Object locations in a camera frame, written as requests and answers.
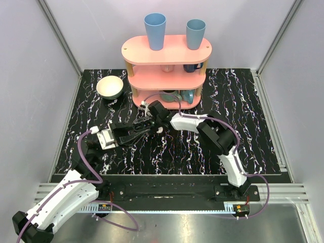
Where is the light blue mug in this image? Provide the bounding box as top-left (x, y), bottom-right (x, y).
top-left (180, 90), bottom-right (195, 104)

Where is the blue cup right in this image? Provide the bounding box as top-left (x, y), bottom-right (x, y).
top-left (186, 19), bottom-right (206, 50)

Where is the white earbuds charging case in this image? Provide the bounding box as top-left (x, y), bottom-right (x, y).
top-left (156, 127), bottom-right (164, 134)

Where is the tall blue cup left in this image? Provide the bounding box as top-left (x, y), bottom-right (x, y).
top-left (144, 13), bottom-right (166, 51)

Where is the pink mug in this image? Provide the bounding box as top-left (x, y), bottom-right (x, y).
top-left (160, 65), bottom-right (175, 73)

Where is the teal green mug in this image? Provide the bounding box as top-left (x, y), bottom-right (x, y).
top-left (159, 90), bottom-right (182, 103)

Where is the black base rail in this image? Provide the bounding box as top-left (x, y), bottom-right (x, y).
top-left (75, 174), bottom-right (261, 211)

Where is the pink three-tier shelf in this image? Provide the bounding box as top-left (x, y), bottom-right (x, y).
top-left (121, 35), bottom-right (212, 109)

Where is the navy blue mug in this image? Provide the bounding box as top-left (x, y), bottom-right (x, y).
top-left (183, 63), bottom-right (203, 73)

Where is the black marble mat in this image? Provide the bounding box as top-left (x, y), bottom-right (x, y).
top-left (54, 68), bottom-right (280, 175)

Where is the white green bowl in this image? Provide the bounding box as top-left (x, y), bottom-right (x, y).
top-left (96, 75), bottom-right (124, 100)

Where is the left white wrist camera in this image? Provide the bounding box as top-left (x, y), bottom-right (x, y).
top-left (90, 126), bottom-right (118, 150)

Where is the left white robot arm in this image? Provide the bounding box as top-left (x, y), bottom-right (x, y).
top-left (12, 120), bottom-right (154, 242)

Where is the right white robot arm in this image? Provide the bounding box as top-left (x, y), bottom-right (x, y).
top-left (145, 100), bottom-right (251, 201)

